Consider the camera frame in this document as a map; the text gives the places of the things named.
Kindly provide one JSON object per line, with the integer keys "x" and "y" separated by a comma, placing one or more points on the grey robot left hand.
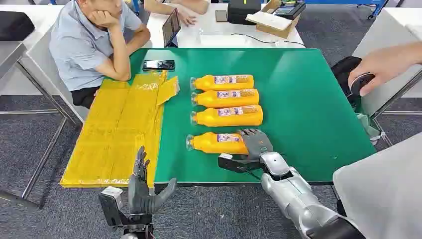
{"x": 140, "y": 198}

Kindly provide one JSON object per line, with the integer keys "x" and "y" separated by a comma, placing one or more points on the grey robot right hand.
{"x": 257, "y": 143}

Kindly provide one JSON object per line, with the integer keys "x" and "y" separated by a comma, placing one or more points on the orange drink bottle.
{"x": 211, "y": 83}
{"x": 204, "y": 143}
{"x": 211, "y": 118}
{"x": 211, "y": 99}

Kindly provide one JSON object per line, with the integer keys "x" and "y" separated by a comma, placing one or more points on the black round object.
{"x": 361, "y": 84}

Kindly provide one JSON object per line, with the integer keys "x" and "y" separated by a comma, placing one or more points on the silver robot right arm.
{"x": 290, "y": 194}

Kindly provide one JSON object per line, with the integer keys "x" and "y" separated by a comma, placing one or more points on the green table mat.
{"x": 296, "y": 99}

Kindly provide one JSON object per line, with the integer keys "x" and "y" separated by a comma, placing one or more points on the yellow sheet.
{"x": 115, "y": 132}

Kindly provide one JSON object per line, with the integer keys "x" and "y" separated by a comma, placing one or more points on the pale green bag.
{"x": 367, "y": 125}

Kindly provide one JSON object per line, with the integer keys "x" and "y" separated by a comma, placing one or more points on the black backpack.
{"x": 343, "y": 71}

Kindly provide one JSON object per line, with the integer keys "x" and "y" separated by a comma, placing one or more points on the cardboard box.
{"x": 277, "y": 30}

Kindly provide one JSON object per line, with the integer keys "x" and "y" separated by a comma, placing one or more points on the white table with devices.
{"x": 211, "y": 29}

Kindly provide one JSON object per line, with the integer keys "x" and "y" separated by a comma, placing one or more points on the white sheet on cardboard box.
{"x": 268, "y": 20}

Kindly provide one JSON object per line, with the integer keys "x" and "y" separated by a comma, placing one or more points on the black phone on mat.
{"x": 159, "y": 65}

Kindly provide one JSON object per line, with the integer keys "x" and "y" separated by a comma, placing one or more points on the black box device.
{"x": 244, "y": 11}

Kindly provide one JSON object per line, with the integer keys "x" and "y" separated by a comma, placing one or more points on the grey phone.
{"x": 221, "y": 15}

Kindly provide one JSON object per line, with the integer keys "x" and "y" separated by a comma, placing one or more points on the standing person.
{"x": 379, "y": 198}

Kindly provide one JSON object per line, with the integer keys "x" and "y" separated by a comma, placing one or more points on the black handheld terminal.
{"x": 290, "y": 10}

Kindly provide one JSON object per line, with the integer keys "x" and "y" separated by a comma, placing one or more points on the person at white table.
{"x": 186, "y": 18}

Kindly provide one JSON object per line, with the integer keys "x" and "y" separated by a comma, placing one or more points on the black tablet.
{"x": 170, "y": 28}

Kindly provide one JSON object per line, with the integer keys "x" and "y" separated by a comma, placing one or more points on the seated person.
{"x": 79, "y": 46}

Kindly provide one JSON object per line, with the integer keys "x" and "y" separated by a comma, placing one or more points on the white table beside seated person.
{"x": 36, "y": 59}

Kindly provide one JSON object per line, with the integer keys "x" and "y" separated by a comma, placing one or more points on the white table with steel legs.
{"x": 385, "y": 23}

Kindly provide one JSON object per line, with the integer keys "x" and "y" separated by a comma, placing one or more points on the black seat cushion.
{"x": 13, "y": 24}

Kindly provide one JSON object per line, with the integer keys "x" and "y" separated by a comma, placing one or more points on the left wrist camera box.
{"x": 110, "y": 204}

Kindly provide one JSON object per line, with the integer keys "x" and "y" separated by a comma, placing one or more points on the steel frame table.
{"x": 10, "y": 52}

